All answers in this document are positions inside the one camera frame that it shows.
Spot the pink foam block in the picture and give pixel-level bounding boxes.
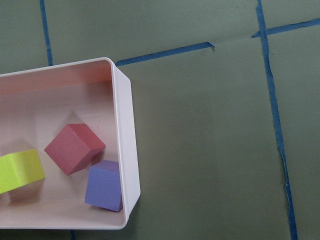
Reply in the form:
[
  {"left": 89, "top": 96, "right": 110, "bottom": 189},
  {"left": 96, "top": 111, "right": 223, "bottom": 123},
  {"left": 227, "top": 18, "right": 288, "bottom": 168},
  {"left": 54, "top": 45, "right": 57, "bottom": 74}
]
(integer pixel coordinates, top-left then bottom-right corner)
[{"left": 44, "top": 123, "right": 106, "bottom": 176}]

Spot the pink plastic bin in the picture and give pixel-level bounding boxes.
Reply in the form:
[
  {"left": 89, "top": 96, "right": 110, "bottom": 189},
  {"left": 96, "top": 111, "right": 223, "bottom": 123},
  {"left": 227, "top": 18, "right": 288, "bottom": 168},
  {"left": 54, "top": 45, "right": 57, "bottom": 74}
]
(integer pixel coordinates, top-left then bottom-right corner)
[{"left": 0, "top": 57, "right": 141, "bottom": 230}]

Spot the purple foam block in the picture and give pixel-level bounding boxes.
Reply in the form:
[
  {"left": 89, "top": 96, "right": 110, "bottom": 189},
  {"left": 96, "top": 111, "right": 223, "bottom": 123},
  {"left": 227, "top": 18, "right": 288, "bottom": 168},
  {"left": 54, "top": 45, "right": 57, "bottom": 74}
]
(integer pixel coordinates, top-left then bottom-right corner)
[{"left": 84, "top": 160, "right": 123, "bottom": 212}]

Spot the yellow foam block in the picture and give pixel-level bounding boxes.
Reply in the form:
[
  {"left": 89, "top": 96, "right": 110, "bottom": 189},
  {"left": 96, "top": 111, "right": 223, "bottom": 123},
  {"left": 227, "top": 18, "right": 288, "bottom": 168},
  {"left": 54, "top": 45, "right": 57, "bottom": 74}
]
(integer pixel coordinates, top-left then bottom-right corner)
[{"left": 0, "top": 149, "right": 46, "bottom": 194}]

